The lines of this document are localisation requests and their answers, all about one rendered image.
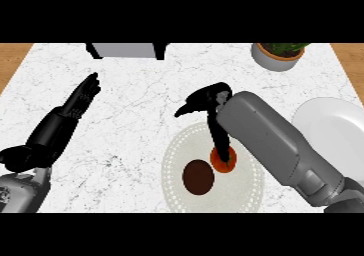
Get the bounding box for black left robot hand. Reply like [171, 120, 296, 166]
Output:
[0, 71, 103, 174]

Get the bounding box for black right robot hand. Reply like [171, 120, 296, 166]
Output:
[174, 81, 237, 166]

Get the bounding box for round white placemat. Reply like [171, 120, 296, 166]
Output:
[160, 121, 267, 214]

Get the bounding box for red tomato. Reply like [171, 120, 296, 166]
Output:
[209, 145, 239, 174]

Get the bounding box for white plate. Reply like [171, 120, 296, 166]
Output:
[292, 96, 364, 182]

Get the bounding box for dark brown oval object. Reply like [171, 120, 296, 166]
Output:
[183, 159, 217, 196]

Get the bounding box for potted plant in white pot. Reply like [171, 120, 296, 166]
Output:
[251, 43, 313, 72]

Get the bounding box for grey appliance with black frame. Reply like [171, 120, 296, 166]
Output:
[85, 43, 171, 61]

